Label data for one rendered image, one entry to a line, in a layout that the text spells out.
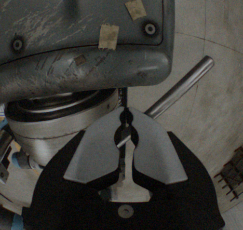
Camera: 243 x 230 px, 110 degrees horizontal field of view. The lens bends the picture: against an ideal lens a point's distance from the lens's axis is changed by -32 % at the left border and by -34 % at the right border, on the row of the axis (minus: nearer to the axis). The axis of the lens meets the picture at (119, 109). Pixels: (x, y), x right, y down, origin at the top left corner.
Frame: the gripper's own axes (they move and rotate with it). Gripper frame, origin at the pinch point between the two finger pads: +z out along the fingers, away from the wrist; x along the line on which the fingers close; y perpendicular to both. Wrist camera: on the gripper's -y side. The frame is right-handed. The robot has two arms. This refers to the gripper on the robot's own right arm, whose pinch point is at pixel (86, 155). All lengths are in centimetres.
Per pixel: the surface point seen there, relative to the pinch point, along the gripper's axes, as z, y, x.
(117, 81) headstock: 9.9, -32.7, 15.9
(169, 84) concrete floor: 101, 15, -108
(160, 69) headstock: 15.4, -34.5, 17.0
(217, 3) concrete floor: 186, -124, -108
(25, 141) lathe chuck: -8.4, -22.9, 14.8
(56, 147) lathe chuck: -1.6, -21.7, 15.6
